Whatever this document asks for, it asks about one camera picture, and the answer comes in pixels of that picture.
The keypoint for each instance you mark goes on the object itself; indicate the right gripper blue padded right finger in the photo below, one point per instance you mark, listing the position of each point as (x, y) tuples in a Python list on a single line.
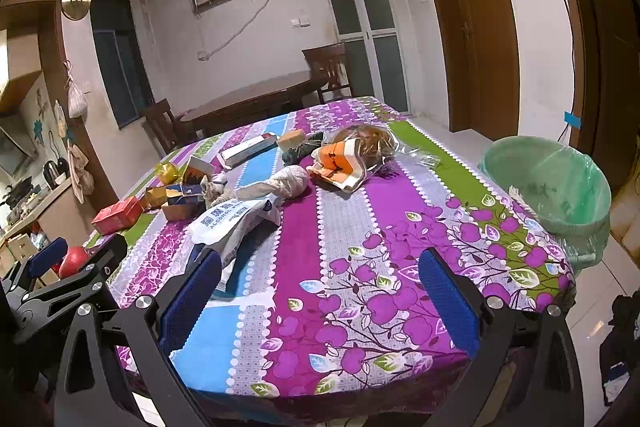
[(457, 314)]

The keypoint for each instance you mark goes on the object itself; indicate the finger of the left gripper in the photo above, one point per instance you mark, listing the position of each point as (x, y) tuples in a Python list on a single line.
[(53, 254), (105, 261)]

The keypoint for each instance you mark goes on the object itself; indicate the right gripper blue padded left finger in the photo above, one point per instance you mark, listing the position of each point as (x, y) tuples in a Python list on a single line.
[(183, 298)]

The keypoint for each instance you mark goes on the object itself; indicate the white wet wipes pouch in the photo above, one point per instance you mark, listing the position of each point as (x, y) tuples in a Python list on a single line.
[(223, 227)]

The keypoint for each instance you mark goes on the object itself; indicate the dark blue snack box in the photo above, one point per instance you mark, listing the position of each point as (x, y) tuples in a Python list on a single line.
[(183, 202)]

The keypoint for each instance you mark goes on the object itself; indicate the cream knitted sock ball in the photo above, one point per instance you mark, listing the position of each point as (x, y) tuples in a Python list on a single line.
[(288, 182)]

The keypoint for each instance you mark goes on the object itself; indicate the green lined trash bin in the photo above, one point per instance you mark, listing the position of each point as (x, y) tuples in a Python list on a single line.
[(566, 190)]

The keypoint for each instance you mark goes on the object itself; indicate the red round object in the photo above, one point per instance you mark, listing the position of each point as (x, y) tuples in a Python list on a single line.
[(74, 260)]

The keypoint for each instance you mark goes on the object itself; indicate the red carton box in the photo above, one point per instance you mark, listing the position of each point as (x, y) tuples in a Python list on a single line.
[(117, 217)]

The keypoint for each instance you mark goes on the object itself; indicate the black electric kettle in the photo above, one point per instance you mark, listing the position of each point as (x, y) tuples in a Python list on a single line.
[(50, 173)]

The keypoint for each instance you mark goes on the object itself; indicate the yellow cardboard box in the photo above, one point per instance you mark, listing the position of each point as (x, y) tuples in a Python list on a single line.
[(154, 197)]

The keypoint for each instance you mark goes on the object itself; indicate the yellow crumpled wrapper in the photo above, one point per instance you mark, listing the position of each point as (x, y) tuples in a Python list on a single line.
[(167, 173)]

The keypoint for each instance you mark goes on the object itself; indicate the small orange white box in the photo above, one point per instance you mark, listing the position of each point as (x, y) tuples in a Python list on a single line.
[(196, 169)]

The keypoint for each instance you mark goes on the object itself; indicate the hanging white plastic bag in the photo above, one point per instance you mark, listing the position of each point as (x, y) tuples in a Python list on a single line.
[(77, 103)]

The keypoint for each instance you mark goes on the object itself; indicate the long white box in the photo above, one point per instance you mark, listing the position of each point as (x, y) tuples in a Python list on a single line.
[(236, 155)]

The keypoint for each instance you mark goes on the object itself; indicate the wooden chair at left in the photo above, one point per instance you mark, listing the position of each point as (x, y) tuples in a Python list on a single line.
[(168, 130)]

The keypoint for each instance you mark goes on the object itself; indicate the wooden chair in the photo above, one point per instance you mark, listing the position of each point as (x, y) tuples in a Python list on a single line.
[(168, 130), (327, 65)]

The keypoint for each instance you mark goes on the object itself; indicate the purple floral tablecloth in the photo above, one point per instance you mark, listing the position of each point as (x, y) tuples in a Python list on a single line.
[(328, 308)]

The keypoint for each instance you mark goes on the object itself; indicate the black clothes pile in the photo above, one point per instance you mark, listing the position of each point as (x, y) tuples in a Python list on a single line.
[(619, 352)]

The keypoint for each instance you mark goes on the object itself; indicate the dark green knitted cloth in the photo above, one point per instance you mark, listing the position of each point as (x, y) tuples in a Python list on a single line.
[(294, 155)]

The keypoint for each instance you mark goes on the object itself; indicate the bread in clear bag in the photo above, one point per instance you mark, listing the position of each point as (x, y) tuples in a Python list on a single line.
[(377, 145)]

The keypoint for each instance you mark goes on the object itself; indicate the orange white plastic bag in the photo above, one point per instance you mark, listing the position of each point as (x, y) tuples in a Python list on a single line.
[(339, 164)]

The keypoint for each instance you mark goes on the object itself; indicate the yellow sponge block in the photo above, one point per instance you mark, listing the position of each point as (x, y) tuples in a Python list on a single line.
[(291, 139)]

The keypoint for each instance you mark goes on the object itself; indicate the blue tape pieces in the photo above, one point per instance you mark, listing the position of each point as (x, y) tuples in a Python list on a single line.
[(573, 121)]

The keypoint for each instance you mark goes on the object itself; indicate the dark window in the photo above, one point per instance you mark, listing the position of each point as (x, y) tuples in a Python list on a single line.
[(120, 61)]

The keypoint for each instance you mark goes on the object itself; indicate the dark wooden dining table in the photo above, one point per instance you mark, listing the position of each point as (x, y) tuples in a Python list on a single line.
[(265, 99)]

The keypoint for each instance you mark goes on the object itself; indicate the wooden chair at right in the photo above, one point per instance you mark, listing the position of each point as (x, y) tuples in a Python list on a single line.
[(327, 65)]

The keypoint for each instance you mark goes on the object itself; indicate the brown wooden door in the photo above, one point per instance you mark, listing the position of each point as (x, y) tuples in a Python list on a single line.
[(480, 50)]

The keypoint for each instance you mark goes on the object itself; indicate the glass panel door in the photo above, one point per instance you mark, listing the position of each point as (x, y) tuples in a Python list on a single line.
[(374, 66)]

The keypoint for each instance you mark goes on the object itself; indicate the round brass wall clock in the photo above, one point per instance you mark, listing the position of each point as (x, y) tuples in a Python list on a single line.
[(75, 9)]

